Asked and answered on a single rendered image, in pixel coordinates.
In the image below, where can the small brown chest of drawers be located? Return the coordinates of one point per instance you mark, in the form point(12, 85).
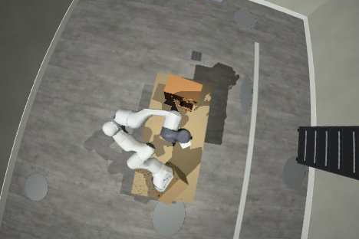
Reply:
point(183, 88)

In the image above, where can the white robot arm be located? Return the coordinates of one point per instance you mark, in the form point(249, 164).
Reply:
point(141, 159)

